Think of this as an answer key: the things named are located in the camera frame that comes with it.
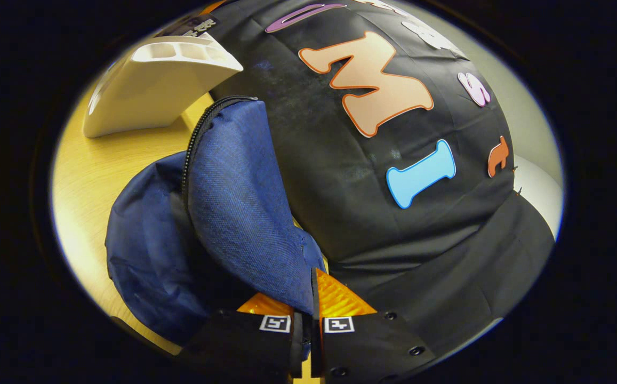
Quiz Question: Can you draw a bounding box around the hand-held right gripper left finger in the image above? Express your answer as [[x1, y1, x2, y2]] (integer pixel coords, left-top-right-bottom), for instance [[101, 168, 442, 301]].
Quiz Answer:
[[179, 292, 305, 384]]

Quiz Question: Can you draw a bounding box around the grey cover book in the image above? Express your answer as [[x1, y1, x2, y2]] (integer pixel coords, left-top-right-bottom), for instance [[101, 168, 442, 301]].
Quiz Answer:
[[156, 13, 219, 38]]

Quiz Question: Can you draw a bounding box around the white plastic bookshelf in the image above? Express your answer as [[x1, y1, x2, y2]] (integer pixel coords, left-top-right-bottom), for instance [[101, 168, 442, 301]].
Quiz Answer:
[[83, 36, 244, 138]]

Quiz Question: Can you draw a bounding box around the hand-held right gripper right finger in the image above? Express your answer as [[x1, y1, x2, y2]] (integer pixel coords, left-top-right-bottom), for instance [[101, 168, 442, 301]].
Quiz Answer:
[[310, 268, 437, 382]]

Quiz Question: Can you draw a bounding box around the black backdrop cloth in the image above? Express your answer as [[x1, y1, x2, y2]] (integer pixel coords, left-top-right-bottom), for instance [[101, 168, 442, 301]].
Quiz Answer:
[[202, 0, 557, 369]]

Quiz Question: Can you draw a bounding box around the blue schoolbag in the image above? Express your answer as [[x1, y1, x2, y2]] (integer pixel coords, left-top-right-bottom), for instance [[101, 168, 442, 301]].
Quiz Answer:
[[105, 96, 327, 347]]

